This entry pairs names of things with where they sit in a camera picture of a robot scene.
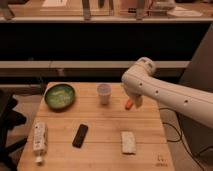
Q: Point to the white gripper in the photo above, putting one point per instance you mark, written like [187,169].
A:
[136,98]

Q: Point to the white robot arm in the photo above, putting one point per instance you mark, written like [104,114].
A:
[138,80]

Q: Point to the green ceramic bowl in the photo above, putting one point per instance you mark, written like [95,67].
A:
[60,96]

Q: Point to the orange carrot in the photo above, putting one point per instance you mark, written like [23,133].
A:
[129,104]

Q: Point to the white sponge block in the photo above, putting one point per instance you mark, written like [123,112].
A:
[128,142]

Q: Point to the black remote control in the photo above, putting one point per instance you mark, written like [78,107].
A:
[80,136]

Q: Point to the white tube bottle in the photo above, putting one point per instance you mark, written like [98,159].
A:
[40,142]

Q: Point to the black office chair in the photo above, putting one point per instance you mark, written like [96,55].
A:
[8,120]

